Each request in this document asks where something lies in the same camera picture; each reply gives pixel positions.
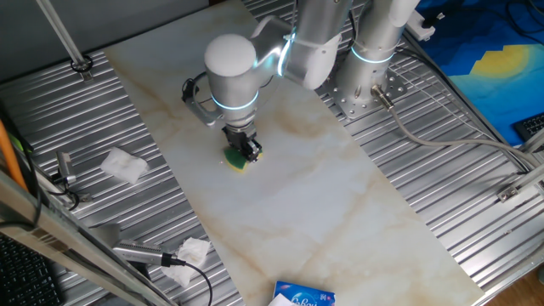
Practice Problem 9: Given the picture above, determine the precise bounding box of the blue and yellow mat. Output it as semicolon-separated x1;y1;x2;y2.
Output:
414;0;544;148

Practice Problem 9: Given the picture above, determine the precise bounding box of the small black keyboard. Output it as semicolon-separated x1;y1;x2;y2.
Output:
512;112;544;142

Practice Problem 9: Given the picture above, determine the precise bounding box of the green and yellow sponge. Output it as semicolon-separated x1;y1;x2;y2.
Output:
223;144;264;173

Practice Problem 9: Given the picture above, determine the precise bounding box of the marble pattern tile slab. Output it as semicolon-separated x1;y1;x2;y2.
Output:
103;0;485;306

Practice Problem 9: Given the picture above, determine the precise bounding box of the crumpled white tissue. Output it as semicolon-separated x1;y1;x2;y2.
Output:
160;236;213;288

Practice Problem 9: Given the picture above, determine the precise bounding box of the orange pole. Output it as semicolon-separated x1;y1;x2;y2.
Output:
0;118;29;192

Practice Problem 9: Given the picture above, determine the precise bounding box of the gray wrist camera with bracket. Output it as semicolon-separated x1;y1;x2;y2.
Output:
181;76;225;128

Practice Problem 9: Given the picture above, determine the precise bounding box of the aluminium profile with bracket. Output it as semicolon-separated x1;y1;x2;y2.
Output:
496;163;544;204

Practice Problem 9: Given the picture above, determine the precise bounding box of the black metal clamp tool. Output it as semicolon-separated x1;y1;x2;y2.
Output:
49;150;94;210

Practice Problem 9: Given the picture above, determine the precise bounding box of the black camera cable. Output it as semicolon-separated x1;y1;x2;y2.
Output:
160;252;214;306

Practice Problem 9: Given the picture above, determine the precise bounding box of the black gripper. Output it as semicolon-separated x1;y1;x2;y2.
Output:
221;125;264;163

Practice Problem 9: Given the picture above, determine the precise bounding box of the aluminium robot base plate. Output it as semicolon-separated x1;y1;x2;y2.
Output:
318;54;409;122

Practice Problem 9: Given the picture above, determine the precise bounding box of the thick gray robot cable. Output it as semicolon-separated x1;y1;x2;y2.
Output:
370;83;544;171

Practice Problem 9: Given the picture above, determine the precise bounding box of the white tissue sheet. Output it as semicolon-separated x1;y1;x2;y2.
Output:
266;292;298;306

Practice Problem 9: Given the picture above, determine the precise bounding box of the folded white gauze pad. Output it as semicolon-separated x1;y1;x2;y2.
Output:
99;146;150;185

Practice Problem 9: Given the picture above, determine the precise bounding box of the looped black cable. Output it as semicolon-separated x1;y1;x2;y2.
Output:
347;8;360;46

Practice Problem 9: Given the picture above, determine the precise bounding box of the aluminium frame bar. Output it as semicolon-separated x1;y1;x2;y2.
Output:
0;169;178;306

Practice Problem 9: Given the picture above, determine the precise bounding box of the black rubber ring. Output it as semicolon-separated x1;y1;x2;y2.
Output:
70;54;94;74

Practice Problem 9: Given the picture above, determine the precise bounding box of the white power strip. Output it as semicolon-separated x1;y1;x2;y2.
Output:
403;8;446;43

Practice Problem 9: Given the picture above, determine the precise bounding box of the silver finned camera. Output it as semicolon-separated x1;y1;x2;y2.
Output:
112;239;165;265

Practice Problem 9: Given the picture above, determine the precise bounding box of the blue tissue pack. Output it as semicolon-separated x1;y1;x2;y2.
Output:
271;280;337;306

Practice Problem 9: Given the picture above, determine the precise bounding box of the aluminium pole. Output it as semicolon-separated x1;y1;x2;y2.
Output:
34;0;95;84

